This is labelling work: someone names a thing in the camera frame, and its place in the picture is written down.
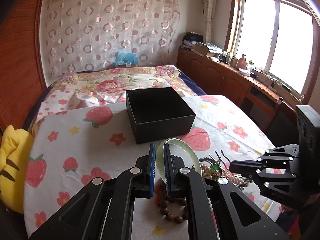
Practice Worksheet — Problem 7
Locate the pink circle lace curtain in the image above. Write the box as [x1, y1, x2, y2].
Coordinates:
[43, 0, 180, 77]

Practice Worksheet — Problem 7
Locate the black open jewelry box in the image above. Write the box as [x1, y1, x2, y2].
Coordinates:
[126, 87, 196, 144]

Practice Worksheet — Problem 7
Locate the brown wooden bead bracelet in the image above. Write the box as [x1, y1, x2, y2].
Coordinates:
[155, 184, 189, 225]

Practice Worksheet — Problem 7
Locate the floral quilt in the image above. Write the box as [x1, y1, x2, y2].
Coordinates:
[35, 64, 206, 122]

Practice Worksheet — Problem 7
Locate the white pearl necklace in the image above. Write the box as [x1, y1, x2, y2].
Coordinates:
[200, 163, 249, 188]

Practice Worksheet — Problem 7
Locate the pile of books and papers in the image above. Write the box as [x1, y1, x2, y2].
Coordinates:
[180, 32, 223, 57]

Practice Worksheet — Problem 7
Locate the pink ceramic vase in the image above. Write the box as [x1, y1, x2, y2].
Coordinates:
[236, 54, 247, 69]

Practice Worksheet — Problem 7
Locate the window with wooden frame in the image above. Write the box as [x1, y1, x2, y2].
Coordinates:
[225, 0, 319, 104]

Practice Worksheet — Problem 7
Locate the wooden headboard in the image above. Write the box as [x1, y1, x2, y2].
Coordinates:
[1, 0, 46, 131]

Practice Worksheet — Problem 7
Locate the strawberry print bed sheet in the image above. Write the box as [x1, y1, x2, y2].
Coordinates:
[24, 95, 273, 235]

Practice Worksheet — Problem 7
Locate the blue fluffy item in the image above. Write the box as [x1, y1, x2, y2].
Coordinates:
[114, 52, 138, 67]

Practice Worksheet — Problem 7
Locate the yellow plush toy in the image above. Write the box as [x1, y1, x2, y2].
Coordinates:
[1, 125, 34, 214]

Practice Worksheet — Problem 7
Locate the wooden cabinet row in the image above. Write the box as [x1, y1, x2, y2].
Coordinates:
[176, 48, 298, 146]

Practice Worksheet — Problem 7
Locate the pale green jade bangle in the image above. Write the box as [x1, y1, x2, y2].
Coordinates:
[156, 138, 202, 182]

